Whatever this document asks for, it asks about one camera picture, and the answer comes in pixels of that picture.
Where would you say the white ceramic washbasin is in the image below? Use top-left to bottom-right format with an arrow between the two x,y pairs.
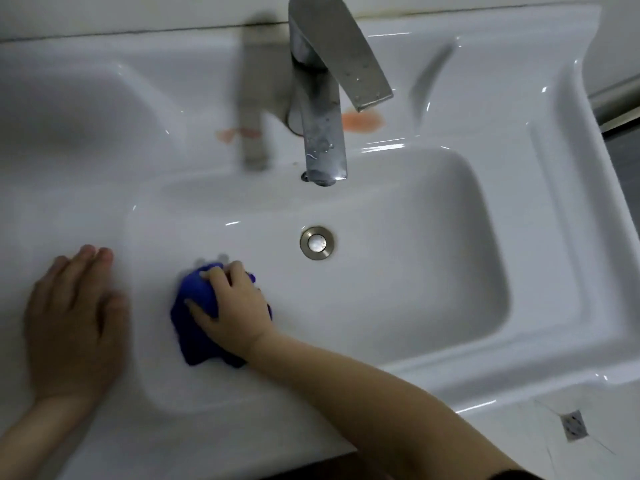
0,4 -> 637,480

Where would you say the metal door threshold strip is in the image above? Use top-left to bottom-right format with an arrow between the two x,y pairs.
587,79 -> 640,134

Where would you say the blue cleaning cloth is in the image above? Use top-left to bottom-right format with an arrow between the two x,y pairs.
169,262 -> 274,368

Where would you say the person's right hand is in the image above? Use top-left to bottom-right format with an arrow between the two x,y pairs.
184,260 -> 275,360

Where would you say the round metal drain plug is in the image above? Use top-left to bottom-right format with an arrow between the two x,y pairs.
299,225 -> 336,262

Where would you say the square metal floor drain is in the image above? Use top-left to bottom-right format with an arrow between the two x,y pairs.
559,409 -> 590,442

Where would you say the chrome basin faucet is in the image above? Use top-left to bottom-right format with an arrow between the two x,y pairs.
285,0 -> 395,187

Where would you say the person's left hand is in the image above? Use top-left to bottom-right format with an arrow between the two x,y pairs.
24,245 -> 132,404

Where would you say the person's left forearm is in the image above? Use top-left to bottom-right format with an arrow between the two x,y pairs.
0,395 -> 103,480

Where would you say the person's right forearm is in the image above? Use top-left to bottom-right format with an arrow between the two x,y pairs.
246,331 -> 543,480

